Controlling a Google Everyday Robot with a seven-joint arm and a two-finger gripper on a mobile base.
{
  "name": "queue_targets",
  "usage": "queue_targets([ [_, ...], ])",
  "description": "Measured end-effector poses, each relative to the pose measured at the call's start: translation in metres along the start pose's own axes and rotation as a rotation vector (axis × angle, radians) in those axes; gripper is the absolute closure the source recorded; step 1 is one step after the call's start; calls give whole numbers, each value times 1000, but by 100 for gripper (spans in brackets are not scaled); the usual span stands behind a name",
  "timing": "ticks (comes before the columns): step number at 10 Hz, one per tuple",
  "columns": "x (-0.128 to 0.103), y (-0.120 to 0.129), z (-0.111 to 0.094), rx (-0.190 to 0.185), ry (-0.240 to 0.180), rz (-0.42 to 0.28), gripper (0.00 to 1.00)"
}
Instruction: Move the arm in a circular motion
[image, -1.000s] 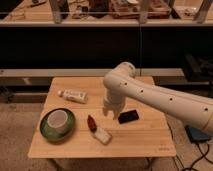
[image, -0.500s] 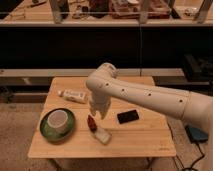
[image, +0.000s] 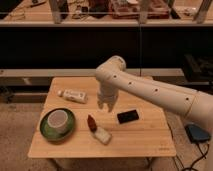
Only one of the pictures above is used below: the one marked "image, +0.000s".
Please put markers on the black phone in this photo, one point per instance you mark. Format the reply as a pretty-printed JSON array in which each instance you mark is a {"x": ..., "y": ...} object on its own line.
[{"x": 127, "y": 116}]

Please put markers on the white cup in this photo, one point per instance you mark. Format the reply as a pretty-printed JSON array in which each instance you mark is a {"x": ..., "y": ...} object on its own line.
[{"x": 58, "y": 120}]

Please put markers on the wooden folding table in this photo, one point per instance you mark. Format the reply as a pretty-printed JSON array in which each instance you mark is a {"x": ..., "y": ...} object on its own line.
[{"x": 149, "y": 136}]

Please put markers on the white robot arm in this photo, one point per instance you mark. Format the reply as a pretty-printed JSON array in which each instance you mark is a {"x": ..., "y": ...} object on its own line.
[{"x": 191, "y": 104}]

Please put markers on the red toolbox tray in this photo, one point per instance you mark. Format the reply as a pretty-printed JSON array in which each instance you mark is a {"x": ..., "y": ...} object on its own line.
[{"x": 131, "y": 9}]

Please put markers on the green plate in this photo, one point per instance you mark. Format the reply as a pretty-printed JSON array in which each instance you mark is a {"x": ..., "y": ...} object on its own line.
[{"x": 50, "y": 134}]

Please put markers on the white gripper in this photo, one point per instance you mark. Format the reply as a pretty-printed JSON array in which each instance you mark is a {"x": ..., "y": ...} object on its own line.
[{"x": 109, "y": 98}]

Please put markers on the black equipment on right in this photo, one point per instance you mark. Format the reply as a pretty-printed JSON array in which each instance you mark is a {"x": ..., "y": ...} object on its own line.
[{"x": 197, "y": 69}]

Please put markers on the blue foot pedal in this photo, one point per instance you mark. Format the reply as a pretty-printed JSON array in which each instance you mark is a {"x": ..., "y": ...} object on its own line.
[{"x": 196, "y": 134}]

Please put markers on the white tube bottle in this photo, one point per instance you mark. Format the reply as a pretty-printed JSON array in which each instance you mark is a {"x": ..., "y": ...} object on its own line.
[{"x": 72, "y": 95}]

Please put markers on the red brown small object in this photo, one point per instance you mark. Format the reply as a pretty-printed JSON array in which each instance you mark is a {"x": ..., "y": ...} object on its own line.
[{"x": 91, "y": 123}]

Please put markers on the long wooden workbench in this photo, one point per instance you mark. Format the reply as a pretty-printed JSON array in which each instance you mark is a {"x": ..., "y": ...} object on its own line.
[{"x": 85, "y": 72}]

